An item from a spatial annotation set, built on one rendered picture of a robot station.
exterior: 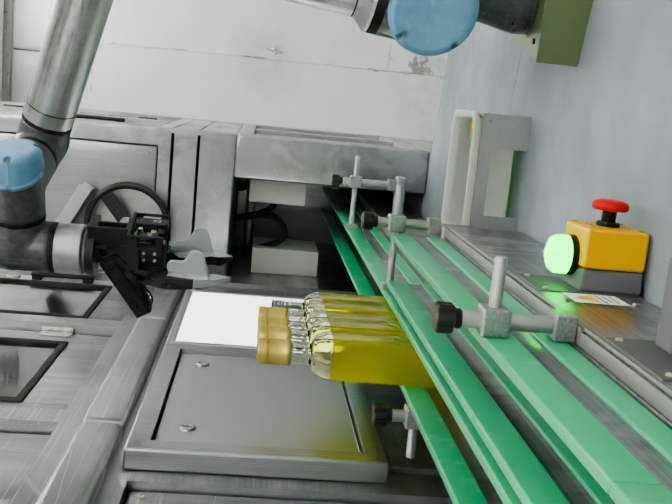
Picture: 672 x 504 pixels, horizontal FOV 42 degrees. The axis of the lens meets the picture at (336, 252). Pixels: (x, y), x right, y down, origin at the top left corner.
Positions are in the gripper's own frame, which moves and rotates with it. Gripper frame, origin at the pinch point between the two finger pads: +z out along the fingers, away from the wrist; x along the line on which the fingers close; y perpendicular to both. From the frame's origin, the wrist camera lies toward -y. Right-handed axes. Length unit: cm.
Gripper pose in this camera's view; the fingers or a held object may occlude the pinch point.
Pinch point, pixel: (222, 271)
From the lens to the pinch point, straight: 133.2
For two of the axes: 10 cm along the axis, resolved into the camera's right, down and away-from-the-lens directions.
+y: 1.2, -8.6, -5.0
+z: 9.9, 0.8, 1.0
